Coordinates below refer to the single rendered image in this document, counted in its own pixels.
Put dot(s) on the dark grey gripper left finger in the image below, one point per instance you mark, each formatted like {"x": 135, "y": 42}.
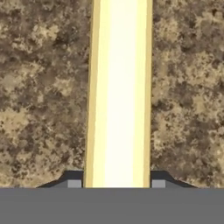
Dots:
{"x": 73, "y": 177}

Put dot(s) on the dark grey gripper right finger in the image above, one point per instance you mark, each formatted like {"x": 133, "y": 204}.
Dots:
{"x": 159, "y": 176}

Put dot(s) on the pale wooden rolling pin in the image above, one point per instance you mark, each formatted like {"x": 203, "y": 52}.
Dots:
{"x": 119, "y": 93}

